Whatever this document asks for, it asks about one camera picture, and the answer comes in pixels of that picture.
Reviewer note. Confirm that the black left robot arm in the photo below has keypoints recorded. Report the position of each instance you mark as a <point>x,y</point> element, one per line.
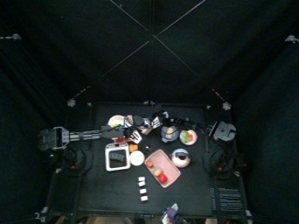
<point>86,135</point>

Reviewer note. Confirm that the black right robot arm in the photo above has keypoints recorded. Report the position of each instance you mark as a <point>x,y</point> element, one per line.
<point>194,125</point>

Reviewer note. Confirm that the white knife holder block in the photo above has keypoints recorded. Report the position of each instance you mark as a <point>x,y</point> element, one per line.
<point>147,130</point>

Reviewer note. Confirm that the small orange toy piece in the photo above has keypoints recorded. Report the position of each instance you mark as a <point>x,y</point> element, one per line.
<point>134,148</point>

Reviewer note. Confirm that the yellow toy food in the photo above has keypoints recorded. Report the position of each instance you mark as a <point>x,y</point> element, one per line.
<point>170,133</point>

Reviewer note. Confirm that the small black round toy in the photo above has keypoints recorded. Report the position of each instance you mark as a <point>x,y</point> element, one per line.
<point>147,148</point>

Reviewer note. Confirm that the white toy pot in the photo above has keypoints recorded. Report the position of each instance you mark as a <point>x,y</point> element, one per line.
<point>117,121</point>

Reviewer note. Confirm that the blue round plate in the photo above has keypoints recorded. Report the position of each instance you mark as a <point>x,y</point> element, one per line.
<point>163,137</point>

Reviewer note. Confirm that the green toy food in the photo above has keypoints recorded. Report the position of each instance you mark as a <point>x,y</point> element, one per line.
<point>185,136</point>

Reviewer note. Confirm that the red orange toy food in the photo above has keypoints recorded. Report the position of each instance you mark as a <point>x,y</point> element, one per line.
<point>191,137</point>

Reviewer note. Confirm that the white round plate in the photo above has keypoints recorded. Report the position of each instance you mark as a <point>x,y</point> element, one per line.
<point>189,143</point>

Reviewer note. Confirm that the small toy carrot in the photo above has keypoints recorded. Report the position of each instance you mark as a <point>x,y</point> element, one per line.
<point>150,164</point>

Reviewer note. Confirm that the white rectangular tray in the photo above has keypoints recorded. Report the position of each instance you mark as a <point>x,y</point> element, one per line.
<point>117,166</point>

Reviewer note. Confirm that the tan wooden toy onion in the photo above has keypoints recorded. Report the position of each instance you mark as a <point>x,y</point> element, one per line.
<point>157,172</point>

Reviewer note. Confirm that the pink rectangular tray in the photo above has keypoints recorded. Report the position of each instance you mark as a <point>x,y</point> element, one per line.
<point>170,169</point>

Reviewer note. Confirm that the white sushi block toy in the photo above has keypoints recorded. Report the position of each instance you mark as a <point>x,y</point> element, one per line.
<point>142,178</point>
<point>145,198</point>
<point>142,183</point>
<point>143,191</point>

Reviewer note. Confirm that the red toy pepper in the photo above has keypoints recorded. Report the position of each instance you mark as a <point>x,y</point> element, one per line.
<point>163,178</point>

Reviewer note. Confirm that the purple and white gadget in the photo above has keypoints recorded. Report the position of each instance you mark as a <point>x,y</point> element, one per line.
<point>171,215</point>

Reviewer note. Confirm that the black label white text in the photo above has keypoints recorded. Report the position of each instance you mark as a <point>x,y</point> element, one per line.
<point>230,201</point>

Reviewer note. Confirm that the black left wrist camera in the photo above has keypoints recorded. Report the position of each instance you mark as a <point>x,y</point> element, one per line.
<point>139,120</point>

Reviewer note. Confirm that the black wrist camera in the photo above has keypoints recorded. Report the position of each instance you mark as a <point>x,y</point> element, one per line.
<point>158,108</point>
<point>139,120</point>

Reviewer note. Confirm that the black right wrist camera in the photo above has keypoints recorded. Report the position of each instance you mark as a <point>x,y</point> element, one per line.
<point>158,108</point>

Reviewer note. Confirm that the metal frame bracket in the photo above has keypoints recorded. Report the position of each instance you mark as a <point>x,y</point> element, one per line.
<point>42,214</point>
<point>71,102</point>
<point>14,37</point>
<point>291,38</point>
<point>226,106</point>

